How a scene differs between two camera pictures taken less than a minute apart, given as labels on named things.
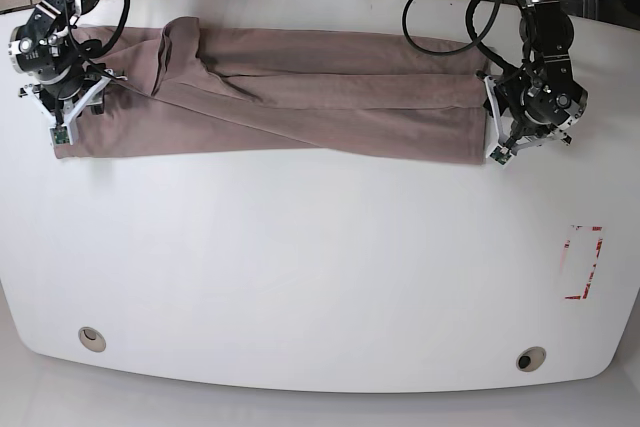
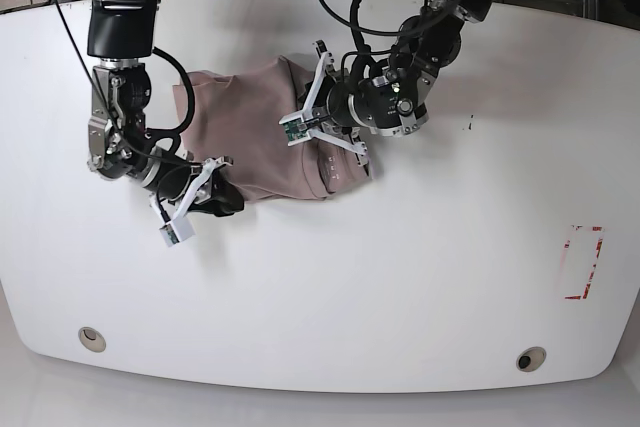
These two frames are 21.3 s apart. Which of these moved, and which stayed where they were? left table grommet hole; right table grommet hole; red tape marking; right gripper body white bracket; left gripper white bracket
Moved: left gripper white bracket; right gripper body white bracket
Stayed: right table grommet hole; left table grommet hole; red tape marking
